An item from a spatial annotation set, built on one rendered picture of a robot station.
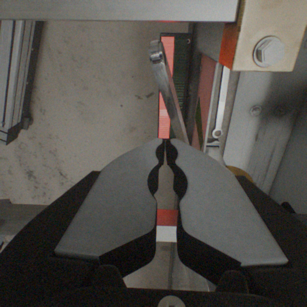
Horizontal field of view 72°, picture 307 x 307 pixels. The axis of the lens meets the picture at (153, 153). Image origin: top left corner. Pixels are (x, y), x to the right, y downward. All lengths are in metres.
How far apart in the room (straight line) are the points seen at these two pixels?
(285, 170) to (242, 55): 0.40
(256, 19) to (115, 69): 0.92
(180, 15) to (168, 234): 0.24
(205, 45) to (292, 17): 0.16
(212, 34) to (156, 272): 1.90
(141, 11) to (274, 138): 0.41
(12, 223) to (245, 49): 0.33
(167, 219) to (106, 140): 0.96
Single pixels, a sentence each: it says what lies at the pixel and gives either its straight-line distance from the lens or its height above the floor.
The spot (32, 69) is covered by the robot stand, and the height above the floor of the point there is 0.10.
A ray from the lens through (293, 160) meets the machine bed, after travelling 0.54.
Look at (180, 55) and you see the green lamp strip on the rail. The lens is 0.35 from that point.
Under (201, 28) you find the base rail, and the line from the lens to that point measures 0.35.
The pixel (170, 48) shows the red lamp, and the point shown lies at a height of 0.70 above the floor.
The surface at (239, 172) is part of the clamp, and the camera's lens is 0.27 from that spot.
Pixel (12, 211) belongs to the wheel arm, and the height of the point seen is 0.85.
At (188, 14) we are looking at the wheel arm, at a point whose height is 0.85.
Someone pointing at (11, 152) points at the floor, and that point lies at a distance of 1.50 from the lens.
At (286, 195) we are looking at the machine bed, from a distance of 0.56.
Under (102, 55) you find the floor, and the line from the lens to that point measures 1.09.
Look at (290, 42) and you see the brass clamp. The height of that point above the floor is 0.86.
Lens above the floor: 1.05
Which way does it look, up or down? 60 degrees down
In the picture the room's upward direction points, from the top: 175 degrees counter-clockwise
